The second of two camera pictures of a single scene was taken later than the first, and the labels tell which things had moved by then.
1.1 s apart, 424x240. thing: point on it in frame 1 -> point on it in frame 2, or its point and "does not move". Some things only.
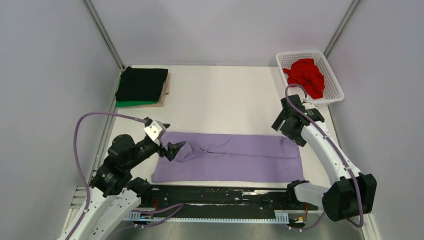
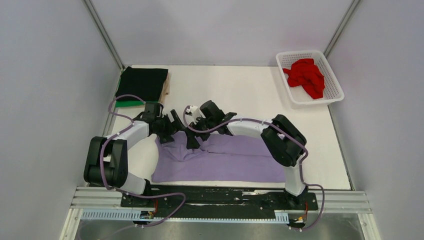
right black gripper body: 291,133 -> 201,124
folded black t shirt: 140,84 does not move
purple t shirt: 214,157 does not move
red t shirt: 305,72 does not move
